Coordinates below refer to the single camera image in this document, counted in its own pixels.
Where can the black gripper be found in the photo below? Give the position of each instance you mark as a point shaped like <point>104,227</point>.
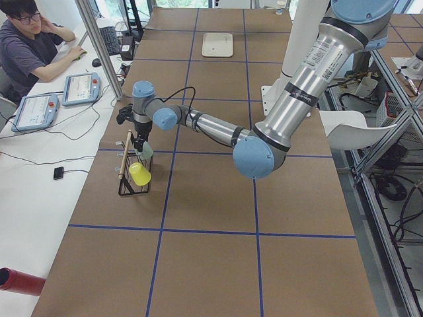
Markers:
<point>143,128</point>

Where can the pale green cup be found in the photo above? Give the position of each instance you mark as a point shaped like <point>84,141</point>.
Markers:
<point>147,151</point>

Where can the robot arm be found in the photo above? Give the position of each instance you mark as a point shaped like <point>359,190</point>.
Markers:
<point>329,32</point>

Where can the yellow cup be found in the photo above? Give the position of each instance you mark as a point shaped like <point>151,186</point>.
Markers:
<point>140,175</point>

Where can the cream rabbit tray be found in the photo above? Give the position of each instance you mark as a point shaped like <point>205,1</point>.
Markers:
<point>217,44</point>

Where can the far teach pendant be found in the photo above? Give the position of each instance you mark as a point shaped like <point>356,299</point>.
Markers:
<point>81,89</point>

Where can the teach pendant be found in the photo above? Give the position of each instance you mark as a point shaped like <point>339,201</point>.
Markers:
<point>36,112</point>
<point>81,89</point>

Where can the small black device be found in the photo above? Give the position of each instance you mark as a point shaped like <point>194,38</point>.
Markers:
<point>58,173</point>

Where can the black computer mouse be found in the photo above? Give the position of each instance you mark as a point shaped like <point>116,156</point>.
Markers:
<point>96,62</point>

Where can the black box on desk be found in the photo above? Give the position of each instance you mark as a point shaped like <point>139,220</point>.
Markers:
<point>127,48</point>

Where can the near teach pendant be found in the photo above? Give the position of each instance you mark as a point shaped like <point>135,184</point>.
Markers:
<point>36,112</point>

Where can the black keyboard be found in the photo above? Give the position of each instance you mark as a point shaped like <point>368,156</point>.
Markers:
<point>110,40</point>

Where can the seated person in grey shirt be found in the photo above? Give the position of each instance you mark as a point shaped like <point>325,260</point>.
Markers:
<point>29,45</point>

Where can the red cylinder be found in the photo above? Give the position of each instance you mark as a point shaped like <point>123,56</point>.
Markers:
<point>20,282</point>

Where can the white chair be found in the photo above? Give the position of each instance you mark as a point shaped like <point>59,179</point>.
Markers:
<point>348,130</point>

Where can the black wire cup rack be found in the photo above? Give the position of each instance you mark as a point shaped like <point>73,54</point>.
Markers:
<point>129,155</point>

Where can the aluminium frame post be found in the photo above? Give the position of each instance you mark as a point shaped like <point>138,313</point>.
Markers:
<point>93,31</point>

